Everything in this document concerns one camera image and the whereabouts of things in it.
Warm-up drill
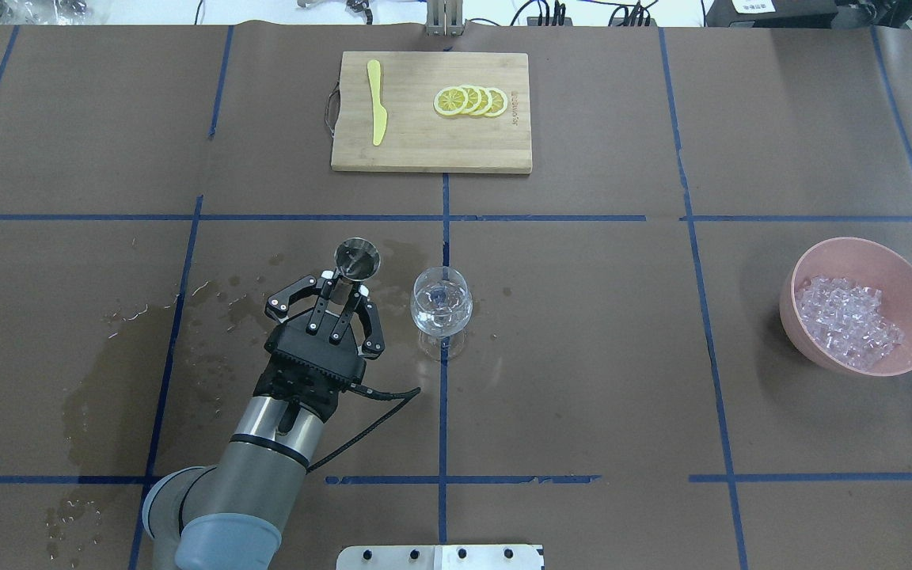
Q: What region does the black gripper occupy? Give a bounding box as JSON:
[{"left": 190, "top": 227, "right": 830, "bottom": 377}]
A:
[{"left": 256, "top": 275, "right": 386, "bottom": 422}]

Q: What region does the steel cone jigger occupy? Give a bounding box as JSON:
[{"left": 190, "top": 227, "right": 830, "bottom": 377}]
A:
[{"left": 320, "top": 237, "right": 381, "bottom": 306}]

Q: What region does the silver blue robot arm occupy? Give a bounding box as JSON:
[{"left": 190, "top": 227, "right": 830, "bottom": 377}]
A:
[{"left": 141, "top": 271, "right": 385, "bottom": 569}]

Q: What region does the clear wine glass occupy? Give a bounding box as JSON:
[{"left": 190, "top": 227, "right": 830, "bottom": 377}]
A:
[{"left": 409, "top": 265, "right": 474, "bottom": 362}]

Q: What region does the clear ice cubes pile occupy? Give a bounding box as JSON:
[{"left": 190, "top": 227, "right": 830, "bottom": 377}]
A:
[{"left": 795, "top": 275, "right": 906, "bottom": 371}]

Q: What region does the yellow plastic knife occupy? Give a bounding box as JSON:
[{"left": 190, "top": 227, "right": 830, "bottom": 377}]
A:
[{"left": 367, "top": 60, "right": 388, "bottom": 146}]

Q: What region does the bamboo cutting board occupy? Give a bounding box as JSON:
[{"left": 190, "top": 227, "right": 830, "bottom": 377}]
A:
[{"left": 332, "top": 51, "right": 534, "bottom": 176}]

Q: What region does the lemon slice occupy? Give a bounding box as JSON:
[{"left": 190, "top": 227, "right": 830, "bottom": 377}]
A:
[
  {"left": 459, "top": 85, "right": 478, "bottom": 116},
  {"left": 433, "top": 86, "right": 470, "bottom": 116},
  {"left": 471, "top": 86, "right": 492, "bottom": 116},
  {"left": 484, "top": 88, "right": 509, "bottom": 118}
]

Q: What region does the clear plastic bag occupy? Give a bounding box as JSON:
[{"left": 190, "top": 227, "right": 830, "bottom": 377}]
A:
[{"left": 0, "top": 1, "right": 113, "bottom": 25}]

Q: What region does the black box device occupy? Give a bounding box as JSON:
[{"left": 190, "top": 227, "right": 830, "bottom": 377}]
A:
[{"left": 705, "top": 0, "right": 912, "bottom": 29}]

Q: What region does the pink bowl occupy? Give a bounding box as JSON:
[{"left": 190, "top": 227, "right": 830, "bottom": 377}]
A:
[{"left": 778, "top": 237, "right": 912, "bottom": 378}]

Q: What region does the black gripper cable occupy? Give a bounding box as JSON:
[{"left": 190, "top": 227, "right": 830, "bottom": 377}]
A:
[{"left": 306, "top": 382, "right": 422, "bottom": 474}]

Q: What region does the aluminium frame post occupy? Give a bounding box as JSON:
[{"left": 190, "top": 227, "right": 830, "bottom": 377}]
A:
[{"left": 426, "top": 0, "right": 466, "bottom": 36}]

